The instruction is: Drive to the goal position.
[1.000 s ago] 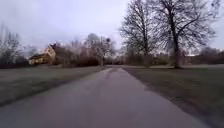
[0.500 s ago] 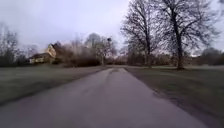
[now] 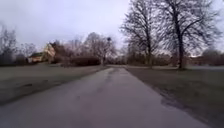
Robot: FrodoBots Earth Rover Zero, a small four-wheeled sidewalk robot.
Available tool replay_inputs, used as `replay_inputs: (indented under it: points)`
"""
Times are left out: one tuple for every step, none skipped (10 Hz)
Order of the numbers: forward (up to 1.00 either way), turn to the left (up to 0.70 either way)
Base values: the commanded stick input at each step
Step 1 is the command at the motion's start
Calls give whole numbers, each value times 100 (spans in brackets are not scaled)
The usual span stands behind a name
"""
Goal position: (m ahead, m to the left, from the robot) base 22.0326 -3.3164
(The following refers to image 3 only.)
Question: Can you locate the dull green grass field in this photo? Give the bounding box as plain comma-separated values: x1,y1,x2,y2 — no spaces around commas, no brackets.
0,63,109,106

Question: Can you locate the slender bare tree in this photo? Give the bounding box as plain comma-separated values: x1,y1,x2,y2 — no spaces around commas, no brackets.
120,0,162,68

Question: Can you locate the lamp post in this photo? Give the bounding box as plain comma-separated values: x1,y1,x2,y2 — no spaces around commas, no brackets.
105,36,112,66

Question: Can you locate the grey asphalt path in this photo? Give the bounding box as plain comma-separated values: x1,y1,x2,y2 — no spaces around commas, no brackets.
0,66,214,128

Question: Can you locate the dark grass verge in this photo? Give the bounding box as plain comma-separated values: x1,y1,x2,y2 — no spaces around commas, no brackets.
125,66,224,128

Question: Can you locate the pale house with pitched roof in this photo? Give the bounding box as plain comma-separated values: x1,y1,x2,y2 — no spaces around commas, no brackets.
27,43,58,64

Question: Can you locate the large bare tree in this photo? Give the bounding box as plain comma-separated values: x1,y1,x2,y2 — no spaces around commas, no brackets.
153,0,224,70

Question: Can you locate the row of bare trees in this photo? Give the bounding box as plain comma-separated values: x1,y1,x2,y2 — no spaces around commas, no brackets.
49,31,118,66

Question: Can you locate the dark hedge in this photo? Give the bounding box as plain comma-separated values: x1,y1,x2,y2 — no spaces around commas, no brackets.
68,56,102,67

